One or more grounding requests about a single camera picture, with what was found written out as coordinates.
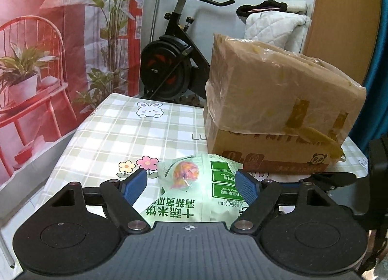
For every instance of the pale green snack bag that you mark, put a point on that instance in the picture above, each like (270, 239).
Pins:
(197, 204)

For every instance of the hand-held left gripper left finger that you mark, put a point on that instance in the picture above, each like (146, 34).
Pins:
(135, 186)

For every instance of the teal curtain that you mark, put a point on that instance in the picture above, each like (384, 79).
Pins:
(377, 86)

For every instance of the printed backdrop cloth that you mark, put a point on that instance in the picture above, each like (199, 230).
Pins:
(60, 55)

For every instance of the black exercise bike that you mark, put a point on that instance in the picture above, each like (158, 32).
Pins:
(169, 68)

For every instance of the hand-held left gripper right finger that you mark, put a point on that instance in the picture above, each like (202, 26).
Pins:
(247, 186)

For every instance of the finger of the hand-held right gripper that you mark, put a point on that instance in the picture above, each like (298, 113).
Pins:
(336, 179)

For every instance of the black fluffy garment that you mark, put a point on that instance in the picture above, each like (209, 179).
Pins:
(260, 7)

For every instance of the wooden door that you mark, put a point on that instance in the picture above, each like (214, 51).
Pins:
(339, 10)

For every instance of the brown cardboard box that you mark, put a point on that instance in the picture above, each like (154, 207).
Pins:
(272, 95)

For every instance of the white quilted blanket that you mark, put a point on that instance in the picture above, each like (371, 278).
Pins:
(272, 28)

